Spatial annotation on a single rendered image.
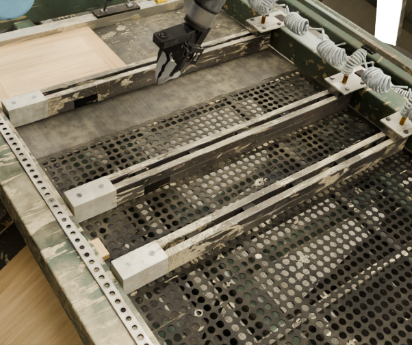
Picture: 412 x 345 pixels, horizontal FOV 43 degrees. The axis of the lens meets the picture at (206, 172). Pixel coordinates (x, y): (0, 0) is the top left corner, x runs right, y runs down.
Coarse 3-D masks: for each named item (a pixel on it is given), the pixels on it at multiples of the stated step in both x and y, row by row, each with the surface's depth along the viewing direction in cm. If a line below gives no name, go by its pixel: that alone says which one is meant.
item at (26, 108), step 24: (264, 0) 198; (264, 24) 206; (216, 48) 196; (240, 48) 204; (264, 48) 213; (120, 72) 180; (144, 72) 181; (24, 96) 164; (48, 96) 165; (72, 96) 169; (96, 96) 175; (24, 120) 164
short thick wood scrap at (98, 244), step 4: (92, 240) 134; (96, 240) 134; (100, 240) 134; (96, 244) 133; (100, 244) 133; (96, 248) 132; (100, 248) 132; (104, 248) 132; (100, 252) 131; (104, 252) 131; (104, 256) 131; (108, 256) 132; (104, 260) 132
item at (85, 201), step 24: (312, 96) 181; (336, 96) 182; (264, 120) 169; (288, 120) 171; (312, 120) 180; (192, 144) 156; (216, 144) 157; (240, 144) 163; (144, 168) 147; (168, 168) 148; (192, 168) 155; (72, 192) 137; (96, 192) 138; (120, 192) 142; (144, 192) 148
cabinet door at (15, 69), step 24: (0, 48) 190; (24, 48) 192; (48, 48) 194; (72, 48) 196; (96, 48) 197; (0, 72) 180; (24, 72) 182; (48, 72) 183; (72, 72) 185; (96, 72) 186; (0, 96) 171
